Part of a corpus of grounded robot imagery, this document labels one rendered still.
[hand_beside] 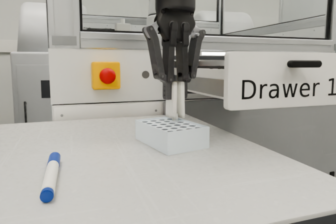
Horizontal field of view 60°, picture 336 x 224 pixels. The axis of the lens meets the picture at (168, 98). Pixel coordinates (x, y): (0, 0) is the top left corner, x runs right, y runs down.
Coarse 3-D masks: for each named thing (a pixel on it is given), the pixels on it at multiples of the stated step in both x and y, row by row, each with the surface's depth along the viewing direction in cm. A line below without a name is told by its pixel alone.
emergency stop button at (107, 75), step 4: (104, 68) 73; (108, 68) 73; (100, 72) 72; (104, 72) 72; (108, 72) 72; (112, 72) 73; (100, 76) 72; (104, 76) 72; (108, 76) 72; (112, 76) 73; (104, 80) 72; (108, 80) 73; (112, 80) 73
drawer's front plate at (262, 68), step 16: (224, 64) 55; (240, 64) 54; (256, 64) 55; (272, 64) 56; (224, 80) 55; (240, 80) 54; (256, 80) 55; (272, 80) 57; (288, 80) 58; (304, 80) 59; (320, 80) 60; (224, 96) 55; (240, 96) 55; (256, 96) 56; (288, 96) 58; (320, 96) 61
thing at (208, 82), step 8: (200, 72) 69; (208, 72) 65; (216, 72) 62; (176, 80) 84; (192, 80) 73; (200, 80) 69; (208, 80) 65; (216, 80) 61; (192, 88) 73; (200, 88) 69; (208, 88) 65; (216, 88) 61; (216, 96) 62
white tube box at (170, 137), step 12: (144, 120) 57; (156, 120) 57; (168, 120) 57; (180, 120) 57; (144, 132) 53; (156, 132) 49; (168, 132) 46; (180, 132) 47; (192, 132) 48; (204, 132) 49; (156, 144) 49; (168, 144) 46; (180, 144) 47; (192, 144) 48; (204, 144) 50
